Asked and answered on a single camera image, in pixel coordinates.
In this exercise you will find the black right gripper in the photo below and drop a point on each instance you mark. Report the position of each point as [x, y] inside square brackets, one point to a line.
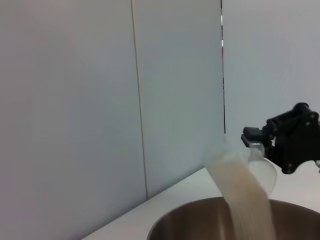
[300, 147]

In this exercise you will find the clear plastic measuring cup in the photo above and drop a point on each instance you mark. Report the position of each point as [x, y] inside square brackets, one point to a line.
[262, 170]

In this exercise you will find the stainless steel mixing bowl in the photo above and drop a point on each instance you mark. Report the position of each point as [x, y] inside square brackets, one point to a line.
[200, 220]

